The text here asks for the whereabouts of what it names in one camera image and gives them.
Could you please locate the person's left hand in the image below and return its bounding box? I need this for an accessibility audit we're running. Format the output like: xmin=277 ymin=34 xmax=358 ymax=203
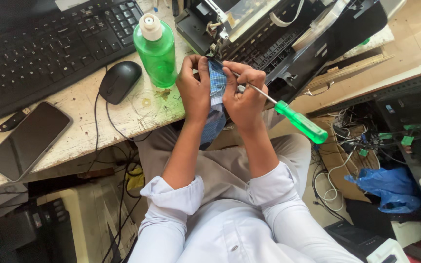
xmin=176 ymin=54 xmax=212 ymax=124

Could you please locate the person's right hand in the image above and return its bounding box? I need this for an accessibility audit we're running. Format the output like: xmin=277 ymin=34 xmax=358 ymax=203
xmin=222 ymin=61 xmax=269 ymax=128

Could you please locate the blue checked cloth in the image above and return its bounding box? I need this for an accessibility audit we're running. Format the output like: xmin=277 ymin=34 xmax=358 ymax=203
xmin=200 ymin=59 xmax=229 ymax=147

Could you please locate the green handled screwdriver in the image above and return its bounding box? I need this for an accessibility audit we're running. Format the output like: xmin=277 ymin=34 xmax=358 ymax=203
xmin=210 ymin=58 xmax=329 ymax=145

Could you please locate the green plastic bottle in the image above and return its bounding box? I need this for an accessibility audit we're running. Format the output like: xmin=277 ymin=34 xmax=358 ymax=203
xmin=133 ymin=13 xmax=178 ymax=89

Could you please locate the open black printer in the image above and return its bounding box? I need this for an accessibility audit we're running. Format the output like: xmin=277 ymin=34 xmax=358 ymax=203
xmin=174 ymin=0 xmax=389 ymax=106

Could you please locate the black computer mouse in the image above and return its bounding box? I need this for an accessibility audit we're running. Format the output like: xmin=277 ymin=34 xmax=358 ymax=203
xmin=99 ymin=61 xmax=143 ymax=106

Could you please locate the yellow cloth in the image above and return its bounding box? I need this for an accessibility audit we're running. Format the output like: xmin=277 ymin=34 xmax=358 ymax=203
xmin=126 ymin=166 xmax=145 ymax=191

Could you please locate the black keyboard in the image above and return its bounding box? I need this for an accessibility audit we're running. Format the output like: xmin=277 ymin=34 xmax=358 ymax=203
xmin=0 ymin=0 xmax=144 ymax=128

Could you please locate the blue plastic bag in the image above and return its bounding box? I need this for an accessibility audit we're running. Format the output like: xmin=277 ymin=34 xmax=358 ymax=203
xmin=344 ymin=167 xmax=421 ymax=214

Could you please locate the black smartphone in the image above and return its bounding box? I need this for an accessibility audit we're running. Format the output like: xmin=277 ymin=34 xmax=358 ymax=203
xmin=0 ymin=101 xmax=74 ymax=182

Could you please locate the beige machine under desk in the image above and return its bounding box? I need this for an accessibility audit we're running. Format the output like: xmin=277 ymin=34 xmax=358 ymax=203
xmin=35 ymin=179 xmax=138 ymax=263

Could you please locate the black computer case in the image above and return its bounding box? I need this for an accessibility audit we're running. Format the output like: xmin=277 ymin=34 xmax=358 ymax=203
xmin=324 ymin=220 xmax=388 ymax=262

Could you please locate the black usb flash drive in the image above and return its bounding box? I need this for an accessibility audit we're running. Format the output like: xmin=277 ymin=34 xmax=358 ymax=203
xmin=0 ymin=108 xmax=32 ymax=133

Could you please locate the white device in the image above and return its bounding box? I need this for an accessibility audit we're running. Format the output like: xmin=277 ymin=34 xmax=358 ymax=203
xmin=366 ymin=238 xmax=411 ymax=263

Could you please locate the black mouse cable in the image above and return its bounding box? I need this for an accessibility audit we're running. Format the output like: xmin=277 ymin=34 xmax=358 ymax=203
xmin=86 ymin=66 xmax=153 ymax=172

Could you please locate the cardboard box with cables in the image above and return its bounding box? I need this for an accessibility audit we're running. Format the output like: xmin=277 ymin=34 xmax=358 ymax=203
xmin=311 ymin=110 xmax=383 ymax=203

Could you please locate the white cable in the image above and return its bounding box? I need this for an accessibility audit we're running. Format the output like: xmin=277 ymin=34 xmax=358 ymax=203
xmin=313 ymin=148 xmax=355 ymax=212

